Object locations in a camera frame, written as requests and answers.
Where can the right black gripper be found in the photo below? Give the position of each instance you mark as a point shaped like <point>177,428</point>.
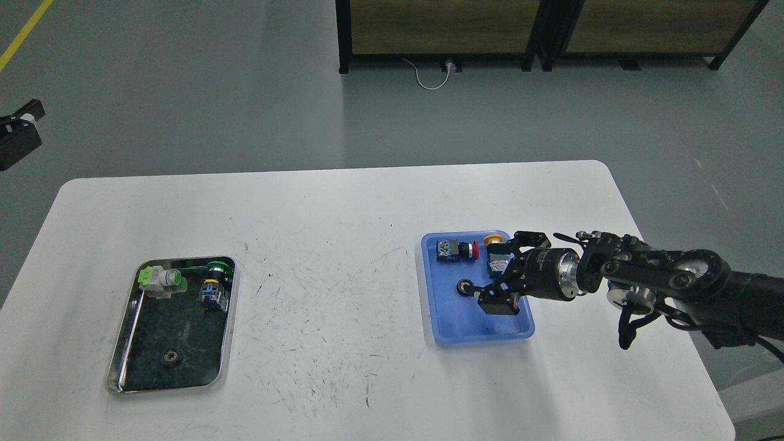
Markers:
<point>535,269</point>

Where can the black gear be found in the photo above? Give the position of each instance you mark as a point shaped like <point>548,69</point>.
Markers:
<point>466,288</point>
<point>171,358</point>

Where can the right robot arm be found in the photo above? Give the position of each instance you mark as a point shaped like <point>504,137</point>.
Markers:
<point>693,290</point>

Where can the blue plastic tray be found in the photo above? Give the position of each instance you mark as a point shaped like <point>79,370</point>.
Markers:
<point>457,319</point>

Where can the silver metal tray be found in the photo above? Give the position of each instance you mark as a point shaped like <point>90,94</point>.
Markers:
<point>150,326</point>

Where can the right wooden cabinet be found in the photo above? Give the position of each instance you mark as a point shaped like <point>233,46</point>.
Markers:
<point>629,31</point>

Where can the wooden cabinet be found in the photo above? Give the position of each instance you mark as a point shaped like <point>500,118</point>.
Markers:
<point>441,30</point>
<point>629,31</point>

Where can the left wooden cabinet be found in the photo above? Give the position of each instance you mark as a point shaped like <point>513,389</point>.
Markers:
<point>441,30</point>

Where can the yellow push button switch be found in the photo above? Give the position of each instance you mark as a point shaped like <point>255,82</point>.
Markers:
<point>496,263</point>

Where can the red push button switch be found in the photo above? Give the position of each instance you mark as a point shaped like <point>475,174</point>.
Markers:
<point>451,250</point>

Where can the dark green push button switch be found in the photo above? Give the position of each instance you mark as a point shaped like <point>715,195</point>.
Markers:
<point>215,289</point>

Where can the light green push button switch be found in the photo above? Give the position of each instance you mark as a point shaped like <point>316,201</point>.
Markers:
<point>160,283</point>

